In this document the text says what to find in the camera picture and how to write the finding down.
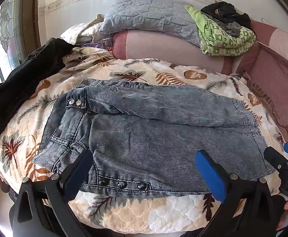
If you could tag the pink sofa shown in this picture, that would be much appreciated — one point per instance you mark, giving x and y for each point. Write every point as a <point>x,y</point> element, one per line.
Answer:
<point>158,47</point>

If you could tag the small grey cloth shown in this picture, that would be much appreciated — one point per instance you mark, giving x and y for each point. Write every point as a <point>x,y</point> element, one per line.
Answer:
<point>233,28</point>

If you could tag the grey quilted pillow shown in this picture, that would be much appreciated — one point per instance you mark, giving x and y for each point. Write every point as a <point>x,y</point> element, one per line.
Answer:
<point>146,14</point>

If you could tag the cream cloth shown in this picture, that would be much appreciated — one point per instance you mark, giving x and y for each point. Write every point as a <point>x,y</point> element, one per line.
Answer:
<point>79,33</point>

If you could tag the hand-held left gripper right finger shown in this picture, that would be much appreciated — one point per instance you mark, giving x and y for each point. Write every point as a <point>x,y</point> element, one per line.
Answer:
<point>210,175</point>

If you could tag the patterned glass window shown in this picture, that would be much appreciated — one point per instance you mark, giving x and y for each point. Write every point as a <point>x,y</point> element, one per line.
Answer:
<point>8,42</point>

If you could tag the black crumpled cloth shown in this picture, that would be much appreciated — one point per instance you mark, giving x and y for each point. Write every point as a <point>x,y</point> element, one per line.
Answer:
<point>228,11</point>

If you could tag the leaf print blanket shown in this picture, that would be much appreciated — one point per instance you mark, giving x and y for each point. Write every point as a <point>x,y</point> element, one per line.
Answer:
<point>158,217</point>

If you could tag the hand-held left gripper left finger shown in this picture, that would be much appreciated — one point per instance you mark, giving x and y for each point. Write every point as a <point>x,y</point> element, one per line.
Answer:
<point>81,170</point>

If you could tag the green patterned cloth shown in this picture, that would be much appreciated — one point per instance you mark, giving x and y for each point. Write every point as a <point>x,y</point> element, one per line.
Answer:
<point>223,44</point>

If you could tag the purple printed cloth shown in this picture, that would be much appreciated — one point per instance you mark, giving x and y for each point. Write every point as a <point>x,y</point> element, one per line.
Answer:
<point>102,44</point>

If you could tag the person's right hand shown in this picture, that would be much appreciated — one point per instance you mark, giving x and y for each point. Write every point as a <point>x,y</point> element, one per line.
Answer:
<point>285,218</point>

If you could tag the black garment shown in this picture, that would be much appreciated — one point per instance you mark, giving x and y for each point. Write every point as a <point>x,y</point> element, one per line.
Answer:
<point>23,84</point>

